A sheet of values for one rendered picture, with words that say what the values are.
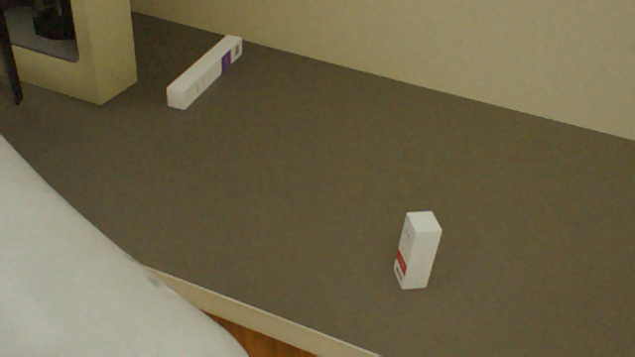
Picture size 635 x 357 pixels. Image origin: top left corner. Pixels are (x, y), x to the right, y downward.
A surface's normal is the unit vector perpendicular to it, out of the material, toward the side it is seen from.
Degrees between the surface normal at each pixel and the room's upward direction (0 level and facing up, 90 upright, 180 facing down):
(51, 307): 5
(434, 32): 90
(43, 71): 90
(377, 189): 0
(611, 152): 0
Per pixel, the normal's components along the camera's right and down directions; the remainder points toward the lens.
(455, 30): -0.37, 0.52
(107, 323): 0.11, -0.86
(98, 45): 0.93, 0.29
